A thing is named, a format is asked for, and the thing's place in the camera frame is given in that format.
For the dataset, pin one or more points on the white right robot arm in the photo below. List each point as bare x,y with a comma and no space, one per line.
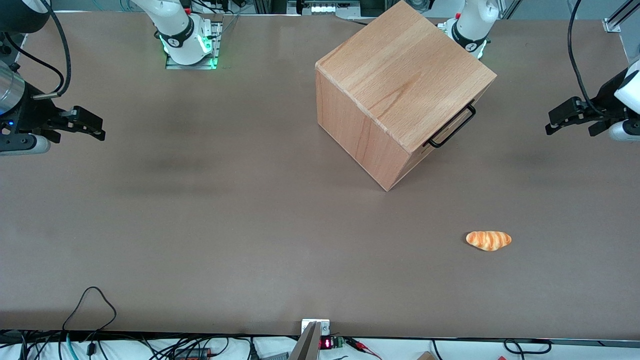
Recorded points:
182,30

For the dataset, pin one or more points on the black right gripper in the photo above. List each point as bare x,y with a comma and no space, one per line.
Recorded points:
31,113

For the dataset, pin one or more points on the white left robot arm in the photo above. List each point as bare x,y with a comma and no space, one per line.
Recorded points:
470,25

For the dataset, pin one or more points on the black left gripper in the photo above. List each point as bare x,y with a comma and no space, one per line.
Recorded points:
603,101

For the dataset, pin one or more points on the orange and black device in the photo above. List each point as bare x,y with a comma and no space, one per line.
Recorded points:
192,354

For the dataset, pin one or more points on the lit background equipment box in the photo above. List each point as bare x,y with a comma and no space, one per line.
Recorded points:
325,7

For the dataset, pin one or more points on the wooden drawer cabinet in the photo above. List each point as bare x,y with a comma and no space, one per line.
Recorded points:
395,75

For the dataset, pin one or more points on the red digit display module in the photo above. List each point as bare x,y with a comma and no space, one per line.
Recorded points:
327,343

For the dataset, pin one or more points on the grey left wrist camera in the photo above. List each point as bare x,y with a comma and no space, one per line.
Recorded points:
625,131

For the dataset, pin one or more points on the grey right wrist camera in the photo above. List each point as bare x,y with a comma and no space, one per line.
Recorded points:
20,145

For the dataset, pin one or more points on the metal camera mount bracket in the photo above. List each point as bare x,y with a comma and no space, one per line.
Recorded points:
311,340

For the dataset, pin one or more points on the red and black clip leads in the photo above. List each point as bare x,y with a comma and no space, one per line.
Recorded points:
362,347

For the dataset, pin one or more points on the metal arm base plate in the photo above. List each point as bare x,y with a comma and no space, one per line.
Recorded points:
217,40

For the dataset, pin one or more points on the orange toy bread roll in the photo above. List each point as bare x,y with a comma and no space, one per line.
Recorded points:
488,240

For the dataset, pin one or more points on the aluminium frame profile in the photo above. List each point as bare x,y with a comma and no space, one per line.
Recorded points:
631,7

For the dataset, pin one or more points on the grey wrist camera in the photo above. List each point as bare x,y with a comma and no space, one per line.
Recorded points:
625,131
20,145

